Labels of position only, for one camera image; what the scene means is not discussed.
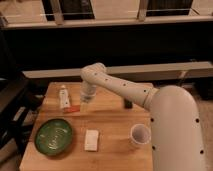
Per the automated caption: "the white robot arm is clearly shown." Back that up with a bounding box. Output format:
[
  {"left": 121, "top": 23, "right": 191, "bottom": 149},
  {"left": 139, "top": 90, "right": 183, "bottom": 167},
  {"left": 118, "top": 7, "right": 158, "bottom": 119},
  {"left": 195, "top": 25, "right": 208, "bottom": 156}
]
[{"left": 81, "top": 63, "right": 207, "bottom": 171}]

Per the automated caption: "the white plastic bottle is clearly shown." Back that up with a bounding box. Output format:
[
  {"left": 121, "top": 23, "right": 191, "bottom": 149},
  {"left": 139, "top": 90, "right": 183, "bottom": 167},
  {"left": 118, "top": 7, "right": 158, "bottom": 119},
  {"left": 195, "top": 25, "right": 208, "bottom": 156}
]
[{"left": 59, "top": 85, "right": 70, "bottom": 109}]

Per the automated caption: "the white rectangular block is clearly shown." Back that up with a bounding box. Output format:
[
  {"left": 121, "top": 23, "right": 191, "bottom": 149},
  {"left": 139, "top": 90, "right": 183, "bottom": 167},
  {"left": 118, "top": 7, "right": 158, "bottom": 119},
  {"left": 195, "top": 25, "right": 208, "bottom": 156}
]
[{"left": 84, "top": 130, "right": 99, "bottom": 151}]

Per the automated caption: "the black rectangular block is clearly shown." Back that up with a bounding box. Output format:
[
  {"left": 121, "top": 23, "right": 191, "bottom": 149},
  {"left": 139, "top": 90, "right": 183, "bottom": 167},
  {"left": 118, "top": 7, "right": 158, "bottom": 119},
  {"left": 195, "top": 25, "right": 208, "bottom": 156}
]
[{"left": 124, "top": 99, "right": 133, "bottom": 109}]

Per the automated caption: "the black chair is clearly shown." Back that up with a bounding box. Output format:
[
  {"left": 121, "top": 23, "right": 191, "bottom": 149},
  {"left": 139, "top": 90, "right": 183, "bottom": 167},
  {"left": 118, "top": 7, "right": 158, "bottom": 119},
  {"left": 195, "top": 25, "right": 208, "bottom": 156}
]
[{"left": 0, "top": 77, "right": 42, "bottom": 154}]

